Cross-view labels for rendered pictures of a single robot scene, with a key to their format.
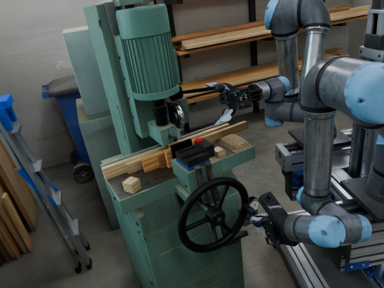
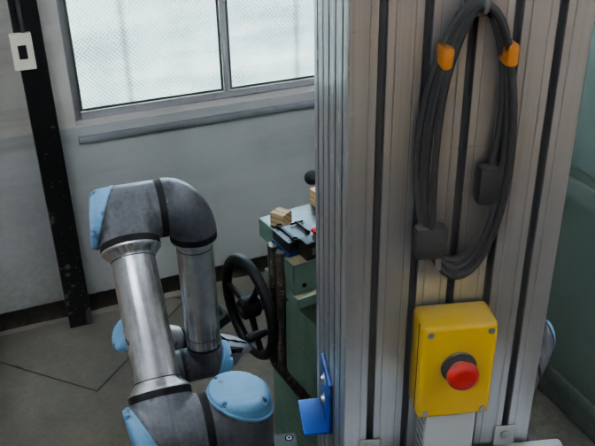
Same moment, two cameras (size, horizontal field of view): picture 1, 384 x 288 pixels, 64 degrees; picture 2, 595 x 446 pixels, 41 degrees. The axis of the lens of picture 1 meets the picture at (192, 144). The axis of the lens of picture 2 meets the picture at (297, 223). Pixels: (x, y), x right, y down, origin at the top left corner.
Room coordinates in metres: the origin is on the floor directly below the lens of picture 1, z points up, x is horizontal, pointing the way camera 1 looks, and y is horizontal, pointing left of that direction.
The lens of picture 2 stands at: (0.86, -1.76, 2.00)
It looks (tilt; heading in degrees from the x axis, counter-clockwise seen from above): 29 degrees down; 86
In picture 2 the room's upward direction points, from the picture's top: 1 degrees counter-clockwise
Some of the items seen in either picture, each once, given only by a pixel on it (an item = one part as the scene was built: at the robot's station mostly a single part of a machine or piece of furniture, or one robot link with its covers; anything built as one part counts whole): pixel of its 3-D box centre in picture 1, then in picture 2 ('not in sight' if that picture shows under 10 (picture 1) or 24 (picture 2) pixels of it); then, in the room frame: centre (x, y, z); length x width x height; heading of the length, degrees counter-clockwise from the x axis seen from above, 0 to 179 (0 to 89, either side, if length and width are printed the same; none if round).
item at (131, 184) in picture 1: (131, 184); (281, 217); (0.95, 0.24, 0.92); 0.05 x 0.04 x 0.04; 52
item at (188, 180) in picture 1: (196, 170); (302, 261); (0.99, 0.00, 0.92); 0.15 x 0.13 x 0.09; 116
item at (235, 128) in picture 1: (191, 144); not in sight; (1.20, 0.00, 0.92); 0.60 x 0.02 x 0.04; 116
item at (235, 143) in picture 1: (233, 140); not in sight; (1.19, -0.18, 0.92); 0.14 x 0.09 x 0.04; 26
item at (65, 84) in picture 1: (90, 125); not in sight; (2.89, 0.97, 0.48); 0.64 x 0.54 x 0.97; 110
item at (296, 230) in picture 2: (196, 152); (302, 238); (0.99, -0.01, 0.99); 0.13 x 0.11 x 0.06; 116
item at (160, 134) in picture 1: (163, 132); not in sight; (1.17, 0.11, 1.01); 0.14 x 0.07 x 0.09; 26
